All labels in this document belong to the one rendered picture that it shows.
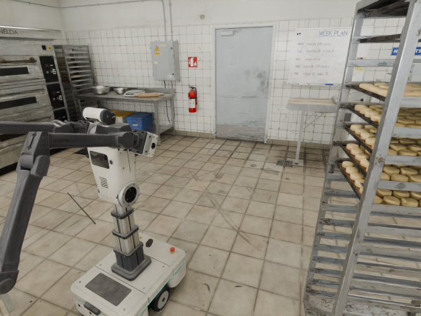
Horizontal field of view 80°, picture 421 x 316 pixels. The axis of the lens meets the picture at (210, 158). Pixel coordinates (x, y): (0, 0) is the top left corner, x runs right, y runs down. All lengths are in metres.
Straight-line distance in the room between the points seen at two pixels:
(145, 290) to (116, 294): 0.17
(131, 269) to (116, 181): 0.68
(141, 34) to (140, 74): 0.75
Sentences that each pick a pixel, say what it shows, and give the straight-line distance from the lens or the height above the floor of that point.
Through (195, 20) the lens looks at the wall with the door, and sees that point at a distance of 5.12.
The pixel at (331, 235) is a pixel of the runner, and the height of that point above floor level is 0.68.
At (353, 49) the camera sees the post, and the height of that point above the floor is 1.65.
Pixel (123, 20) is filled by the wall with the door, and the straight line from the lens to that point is 5.88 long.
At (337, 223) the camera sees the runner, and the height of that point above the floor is 0.77.
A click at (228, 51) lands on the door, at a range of 4.92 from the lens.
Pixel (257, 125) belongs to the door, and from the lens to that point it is 4.96.
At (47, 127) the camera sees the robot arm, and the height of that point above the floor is 1.29.
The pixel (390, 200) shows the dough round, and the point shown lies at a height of 1.15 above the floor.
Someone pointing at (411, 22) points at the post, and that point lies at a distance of 0.88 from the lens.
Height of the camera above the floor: 1.64
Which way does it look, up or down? 23 degrees down
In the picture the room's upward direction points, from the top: 1 degrees counter-clockwise
